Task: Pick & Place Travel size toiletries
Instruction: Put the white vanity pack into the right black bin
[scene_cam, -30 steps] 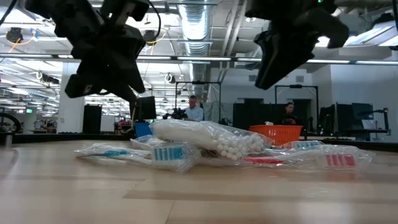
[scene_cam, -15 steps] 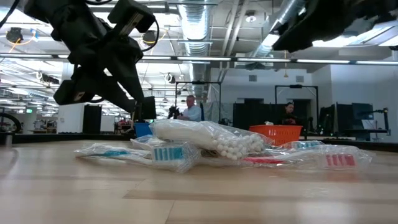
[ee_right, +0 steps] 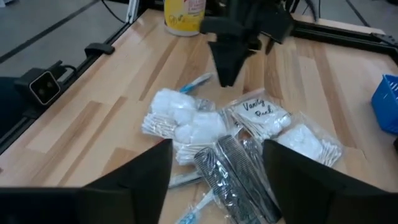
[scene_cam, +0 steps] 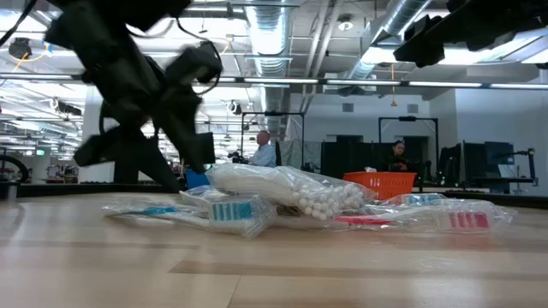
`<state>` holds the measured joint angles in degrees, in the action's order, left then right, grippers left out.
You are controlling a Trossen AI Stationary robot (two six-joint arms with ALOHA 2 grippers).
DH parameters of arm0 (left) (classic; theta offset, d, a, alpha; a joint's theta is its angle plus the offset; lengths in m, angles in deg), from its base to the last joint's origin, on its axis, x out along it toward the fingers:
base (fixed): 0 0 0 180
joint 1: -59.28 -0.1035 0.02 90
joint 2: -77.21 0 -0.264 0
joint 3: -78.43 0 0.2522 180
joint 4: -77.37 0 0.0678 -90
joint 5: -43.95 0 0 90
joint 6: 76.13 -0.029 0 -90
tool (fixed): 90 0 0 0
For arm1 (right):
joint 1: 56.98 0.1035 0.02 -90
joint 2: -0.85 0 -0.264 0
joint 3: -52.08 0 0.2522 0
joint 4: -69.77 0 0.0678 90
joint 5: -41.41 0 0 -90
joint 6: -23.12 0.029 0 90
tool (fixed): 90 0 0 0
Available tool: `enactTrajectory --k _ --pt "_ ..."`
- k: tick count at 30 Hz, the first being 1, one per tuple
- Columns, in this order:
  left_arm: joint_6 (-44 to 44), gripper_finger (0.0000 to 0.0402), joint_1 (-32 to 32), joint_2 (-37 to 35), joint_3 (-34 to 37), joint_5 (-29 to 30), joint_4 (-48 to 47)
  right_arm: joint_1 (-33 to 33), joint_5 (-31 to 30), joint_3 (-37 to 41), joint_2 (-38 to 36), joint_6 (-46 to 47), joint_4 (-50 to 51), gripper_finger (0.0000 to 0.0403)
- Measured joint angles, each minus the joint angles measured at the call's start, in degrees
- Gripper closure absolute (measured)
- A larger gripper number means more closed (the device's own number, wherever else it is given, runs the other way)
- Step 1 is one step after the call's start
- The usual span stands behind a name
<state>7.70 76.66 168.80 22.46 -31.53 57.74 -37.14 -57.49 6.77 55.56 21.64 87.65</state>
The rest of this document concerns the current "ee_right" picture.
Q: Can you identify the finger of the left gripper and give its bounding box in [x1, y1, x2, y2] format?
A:
[207, 42, 233, 87]
[229, 40, 262, 87]

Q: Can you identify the printed vanity pack bag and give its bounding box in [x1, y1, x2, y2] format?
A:
[222, 89, 293, 142]

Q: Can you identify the bagged blue toothbrush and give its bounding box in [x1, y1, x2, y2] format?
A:
[174, 189, 216, 224]
[178, 72, 216, 95]

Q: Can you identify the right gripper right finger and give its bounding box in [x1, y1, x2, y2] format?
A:
[262, 139, 398, 224]

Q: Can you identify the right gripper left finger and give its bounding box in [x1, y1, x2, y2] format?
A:
[77, 139, 174, 224]

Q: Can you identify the table-level camera box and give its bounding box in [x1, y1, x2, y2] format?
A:
[14, 60, 68, 106]

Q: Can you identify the bagged black comb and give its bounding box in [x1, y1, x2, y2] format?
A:
[239, 138, 267, 175]
[216, 134, 283, 224]
[193, 146, 264, 224]

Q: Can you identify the blue plastic bin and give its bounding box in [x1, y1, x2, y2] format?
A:
[371, 73, 398, 136]

